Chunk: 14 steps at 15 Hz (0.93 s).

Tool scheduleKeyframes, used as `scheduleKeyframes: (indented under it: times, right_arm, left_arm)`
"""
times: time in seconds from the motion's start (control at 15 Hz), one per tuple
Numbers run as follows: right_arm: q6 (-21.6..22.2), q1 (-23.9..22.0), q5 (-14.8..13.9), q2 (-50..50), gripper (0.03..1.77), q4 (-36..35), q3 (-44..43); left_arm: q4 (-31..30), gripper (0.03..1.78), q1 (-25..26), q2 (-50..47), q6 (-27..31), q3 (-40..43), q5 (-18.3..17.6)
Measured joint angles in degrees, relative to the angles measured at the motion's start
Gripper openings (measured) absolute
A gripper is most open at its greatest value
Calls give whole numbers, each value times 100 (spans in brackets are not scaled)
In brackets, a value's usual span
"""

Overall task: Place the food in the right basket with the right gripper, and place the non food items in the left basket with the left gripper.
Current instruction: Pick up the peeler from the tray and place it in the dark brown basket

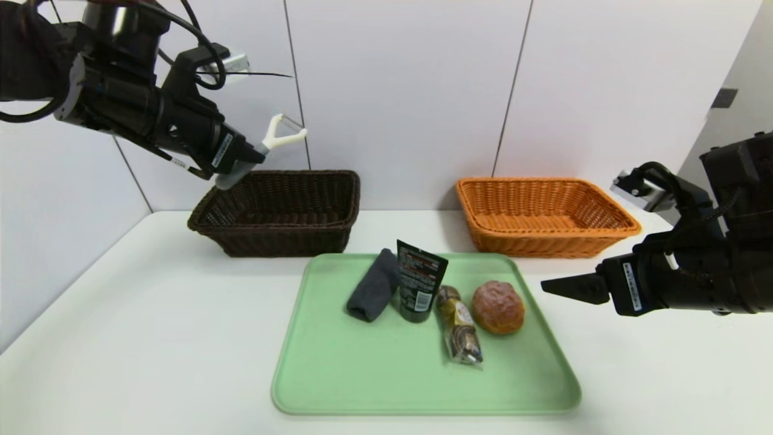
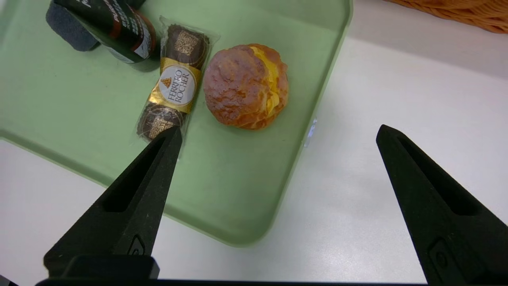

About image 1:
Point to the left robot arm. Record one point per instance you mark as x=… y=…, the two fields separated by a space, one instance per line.
x=90 y=84

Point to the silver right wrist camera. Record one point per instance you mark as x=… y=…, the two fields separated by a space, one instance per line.
x=640 y=192

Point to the gold snack roll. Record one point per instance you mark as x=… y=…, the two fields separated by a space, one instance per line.
x=459 y=329

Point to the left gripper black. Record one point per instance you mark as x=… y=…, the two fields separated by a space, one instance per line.
x=224 y=152

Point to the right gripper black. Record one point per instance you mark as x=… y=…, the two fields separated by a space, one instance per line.
x=630 y=286

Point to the light green plastic tray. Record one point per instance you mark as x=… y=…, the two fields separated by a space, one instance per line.
x=362 y=374

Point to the round pink-topped bun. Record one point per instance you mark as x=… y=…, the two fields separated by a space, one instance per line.
x=498 y=307

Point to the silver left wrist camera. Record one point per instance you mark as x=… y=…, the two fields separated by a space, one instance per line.
x=232 y=63

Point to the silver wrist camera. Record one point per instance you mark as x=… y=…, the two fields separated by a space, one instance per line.
x=640 y=192
x=232 y=63

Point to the grey cloth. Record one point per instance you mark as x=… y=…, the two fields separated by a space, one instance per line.
x=371 y=290

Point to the dark brown wicker basket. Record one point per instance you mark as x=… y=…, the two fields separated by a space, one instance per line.
x=272 y=238

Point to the black cosmetic tube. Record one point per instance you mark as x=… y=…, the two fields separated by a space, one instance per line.
x=420 y=284

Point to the dark wall fixture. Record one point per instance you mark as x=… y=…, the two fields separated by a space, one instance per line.
x=724 y=98

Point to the orange wicker basket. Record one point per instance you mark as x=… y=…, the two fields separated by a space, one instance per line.
x=543 y=241

